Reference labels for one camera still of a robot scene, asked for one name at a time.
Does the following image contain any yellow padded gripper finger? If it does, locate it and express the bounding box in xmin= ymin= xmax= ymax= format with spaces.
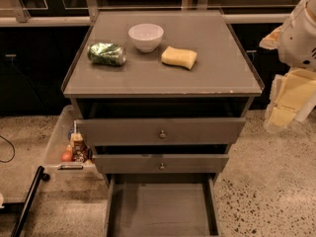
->
xmin=264 ymin=68 xmax=316 ymax=133
xmin=259 ymin=27 xmax=281 ymax=50

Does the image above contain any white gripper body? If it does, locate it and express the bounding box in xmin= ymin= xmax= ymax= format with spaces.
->
xmin=278 ymin=0 xmax=316 ymax=69

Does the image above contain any yellow sponge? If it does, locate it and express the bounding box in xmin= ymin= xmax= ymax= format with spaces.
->
xmin=161 ymin=46 xmax=198 ymax=70

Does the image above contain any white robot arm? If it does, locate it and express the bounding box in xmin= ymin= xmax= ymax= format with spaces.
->
xmin=260 ymin=0 xmax=316 ymax=133

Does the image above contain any grey drawer cabinet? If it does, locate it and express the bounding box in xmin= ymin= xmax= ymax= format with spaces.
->
xmin=60 ymin=9 xmax=266 ymax=237

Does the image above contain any grey top drawer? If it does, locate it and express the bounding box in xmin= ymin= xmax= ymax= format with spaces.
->
xmin=77 ymin=118 xmax=245 ymax=146

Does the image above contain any grey drawer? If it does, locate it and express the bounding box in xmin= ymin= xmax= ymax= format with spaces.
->
xmin=95 ymin=154 xmax=229 ymax=174
xmin=104 ymin=174 xmax=221 ymax=237
xmin=77 ymin=118 xmax=245 ymax=146

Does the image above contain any grey bottom drawer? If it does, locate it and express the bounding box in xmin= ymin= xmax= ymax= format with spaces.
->
xmin=104 ymin=174 xmax=221 ymax=237

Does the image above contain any grey middle drawer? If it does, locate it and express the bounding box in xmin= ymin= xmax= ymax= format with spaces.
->
xmin=95 ymin=154 xmax=229 ymax=174

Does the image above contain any white ceramic bowl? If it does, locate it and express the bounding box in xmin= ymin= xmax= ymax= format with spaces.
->
xmin=128 ymin=24 xmax=164 ymax=52

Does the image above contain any crushed green soda can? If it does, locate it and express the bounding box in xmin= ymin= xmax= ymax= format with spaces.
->
xmin=87 ymin=42 xmax=126 ymax=66

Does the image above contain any brown snack bag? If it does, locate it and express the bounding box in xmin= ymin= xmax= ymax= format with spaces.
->
xmin=70 ymin=133 xmax=88 ymax=162

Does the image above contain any red round fruit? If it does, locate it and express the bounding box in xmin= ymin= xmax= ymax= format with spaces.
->
xmin=61 ymin=151 xmax=73 ymax=162

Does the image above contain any clear plastic storage bin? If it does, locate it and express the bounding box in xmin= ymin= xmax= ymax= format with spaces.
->
xmin=44 ymin=105 xmax=102 ymax=179

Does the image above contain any black metal stand leg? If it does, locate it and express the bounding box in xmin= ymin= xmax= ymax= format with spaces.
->
xmin=10 ymin=166 xmax=50 ymax=237

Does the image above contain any black floor cable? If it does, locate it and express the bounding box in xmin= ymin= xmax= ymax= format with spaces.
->
xmin=0 ymin=134 xmax=16 ymax=164

